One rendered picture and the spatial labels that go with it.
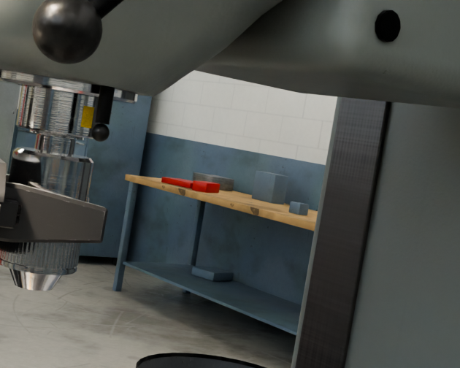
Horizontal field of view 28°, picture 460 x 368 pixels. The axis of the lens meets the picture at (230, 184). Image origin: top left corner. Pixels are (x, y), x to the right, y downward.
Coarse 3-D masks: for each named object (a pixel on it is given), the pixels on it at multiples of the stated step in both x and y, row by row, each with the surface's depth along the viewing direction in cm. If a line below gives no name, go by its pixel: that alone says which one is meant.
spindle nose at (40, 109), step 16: (32, 96) 51; (48, 96) 51; (64, 96) 51; (80, 96) 51; (32, 112) 51; (48, 112) 51; (64, 112) 51; (80, 112) 52; (32, 128) 51; (48, 128) 51; (64, 128) 51; (80, 128) 52
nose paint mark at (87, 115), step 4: (84, 108) 52; (88, 108) 52; (92, 108) 52; (84, 112) 52; (88, 112) 52; (92, 112) 52; (84, 116) 52; (88, 116) 52; (92, 116) 52; (84, 120) 52; (88, 120) 52; (84, 124) 52; (88, 124) 52
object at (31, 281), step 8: (16, 272) 53; (24, 272) 52; (16, 280) 53; (24, 280) 53; (32, 280) 53; (40, 280) 53; (48, 280) 53; (56, 280) 54; (32, 288) 53; (40, 288) 53; (48, 288) 53
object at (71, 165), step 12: (12, 156) 53; (24, 156) 52; (36, 156) 51; (48, 156) 51; (60, 156) 52; (72, 156) 53; (84, 156) 55; (36, 168) 51; (48, 168) 51; (60, 168) 51; (72, 168) 52; (84, 168) 52
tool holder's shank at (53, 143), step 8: (40, 136) 53; (48, 136) 52; (56, 136) 52; (64, 136) 52; (40, 144) 53; (48, 144) 52; (56, 144) 52; (64, 144) 53; (72, 144) 53; (48, 152) 52; (56, 152) 52; (64, 152) 53; (72, 152) 53
